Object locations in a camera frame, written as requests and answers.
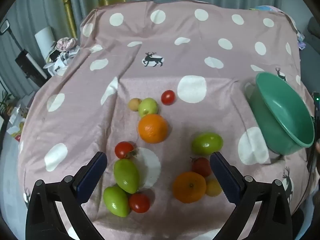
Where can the green plastic bowl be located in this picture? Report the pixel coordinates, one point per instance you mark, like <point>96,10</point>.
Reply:
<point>282,115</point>

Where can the dark red tomato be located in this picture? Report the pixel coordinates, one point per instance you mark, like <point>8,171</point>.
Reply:
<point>201,166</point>

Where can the gold patterned curtain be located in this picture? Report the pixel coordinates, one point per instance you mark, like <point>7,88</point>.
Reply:
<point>68,10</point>

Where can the potted plant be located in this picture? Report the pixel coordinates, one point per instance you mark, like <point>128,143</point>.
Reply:
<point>5,102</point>

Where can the red tomato with stem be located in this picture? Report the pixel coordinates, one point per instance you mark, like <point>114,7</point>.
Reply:
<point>123,150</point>

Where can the white framed mirror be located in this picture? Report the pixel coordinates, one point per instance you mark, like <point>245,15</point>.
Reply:
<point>4,27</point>

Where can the pink polka dot blanket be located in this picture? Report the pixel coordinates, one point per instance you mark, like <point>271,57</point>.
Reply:
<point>200,55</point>

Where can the purple cloth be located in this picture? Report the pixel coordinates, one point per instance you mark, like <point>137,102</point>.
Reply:
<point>301,41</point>

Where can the orange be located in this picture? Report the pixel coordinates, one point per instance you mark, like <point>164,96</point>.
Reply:
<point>153,128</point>
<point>189,187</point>

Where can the green oval fruit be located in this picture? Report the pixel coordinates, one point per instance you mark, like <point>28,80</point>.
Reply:
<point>126,175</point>
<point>207,143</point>
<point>116,201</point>

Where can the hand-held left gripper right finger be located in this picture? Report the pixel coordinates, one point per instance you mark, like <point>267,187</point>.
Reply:
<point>225,180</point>

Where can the pastel patterned cloth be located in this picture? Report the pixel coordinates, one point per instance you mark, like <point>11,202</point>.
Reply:
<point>265,8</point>

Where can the round green fruit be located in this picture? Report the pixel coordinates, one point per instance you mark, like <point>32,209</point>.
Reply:
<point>148,107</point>

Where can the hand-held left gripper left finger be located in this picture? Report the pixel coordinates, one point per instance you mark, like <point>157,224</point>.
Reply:
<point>91,177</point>

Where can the small yellow-brown round fruit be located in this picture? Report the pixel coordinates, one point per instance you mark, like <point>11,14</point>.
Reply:
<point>133,104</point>
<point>213,188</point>

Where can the pile of clothes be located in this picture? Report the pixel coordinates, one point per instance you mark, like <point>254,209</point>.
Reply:
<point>63,48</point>

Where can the white printed box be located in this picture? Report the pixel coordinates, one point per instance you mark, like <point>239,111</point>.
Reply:
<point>15,123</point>

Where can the grey sofa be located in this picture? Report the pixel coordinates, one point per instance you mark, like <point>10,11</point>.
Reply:
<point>313,33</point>

